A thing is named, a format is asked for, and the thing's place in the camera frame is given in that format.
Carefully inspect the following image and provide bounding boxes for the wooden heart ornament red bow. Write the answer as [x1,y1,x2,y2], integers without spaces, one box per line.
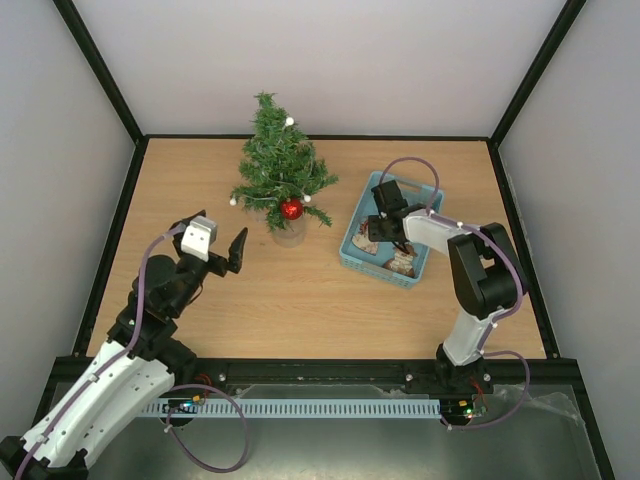
[351,220,379,256]

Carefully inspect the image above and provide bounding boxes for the red glitter ball ornament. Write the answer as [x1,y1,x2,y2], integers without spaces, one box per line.
[280,198,304,221]

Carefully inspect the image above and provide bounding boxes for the small green christmas tree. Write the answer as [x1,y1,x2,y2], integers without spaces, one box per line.
[229,92,339,233]

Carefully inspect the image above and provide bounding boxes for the white ball fairy light string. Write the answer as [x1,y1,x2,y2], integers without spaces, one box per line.
[228,116,321,207]

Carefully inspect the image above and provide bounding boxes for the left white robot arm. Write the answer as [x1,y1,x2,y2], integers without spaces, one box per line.
[1,211,248,479]

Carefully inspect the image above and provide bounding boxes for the round wooden tree base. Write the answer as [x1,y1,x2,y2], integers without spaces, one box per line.
[272,217,307,248]

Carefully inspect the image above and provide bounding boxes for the light blue plastic basket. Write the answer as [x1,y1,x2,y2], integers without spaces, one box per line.
[339,171,445,292]

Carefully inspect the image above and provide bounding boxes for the gingerbread man ornament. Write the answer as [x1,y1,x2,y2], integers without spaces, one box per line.
[383,244,417,278]

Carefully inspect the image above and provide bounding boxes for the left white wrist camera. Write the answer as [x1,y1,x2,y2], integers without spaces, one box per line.
[180,215,218,262]

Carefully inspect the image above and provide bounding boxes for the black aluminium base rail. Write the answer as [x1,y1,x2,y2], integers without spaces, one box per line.
[43,356,586,398]

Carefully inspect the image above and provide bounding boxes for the light blue slotted cable duct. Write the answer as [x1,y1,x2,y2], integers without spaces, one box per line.
[140,398,441,419]

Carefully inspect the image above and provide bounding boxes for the black frame post left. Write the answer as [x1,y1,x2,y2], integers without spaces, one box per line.
[51,0,146,146]

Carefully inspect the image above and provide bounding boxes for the black frame post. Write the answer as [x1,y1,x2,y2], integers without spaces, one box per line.
[489,0,589,146]
[51,0,146,146]

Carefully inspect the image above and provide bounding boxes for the black frame post right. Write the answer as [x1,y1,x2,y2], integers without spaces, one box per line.
[489,0,589,146]

